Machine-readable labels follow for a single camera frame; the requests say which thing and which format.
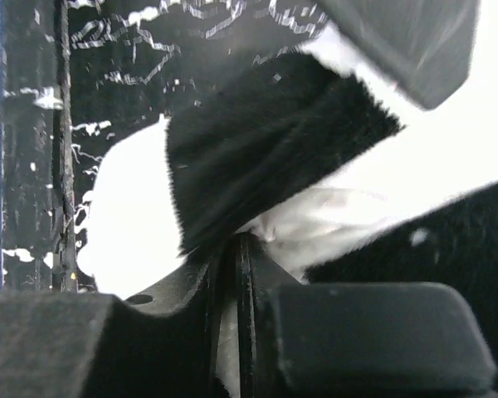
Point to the white pillow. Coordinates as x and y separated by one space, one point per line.
318 225

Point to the black white striped pillowcase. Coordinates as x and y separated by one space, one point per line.
315 117

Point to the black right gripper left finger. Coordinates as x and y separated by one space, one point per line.
96 345

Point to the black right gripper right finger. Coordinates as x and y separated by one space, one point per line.
354 340

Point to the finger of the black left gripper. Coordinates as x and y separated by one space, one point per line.
425 46

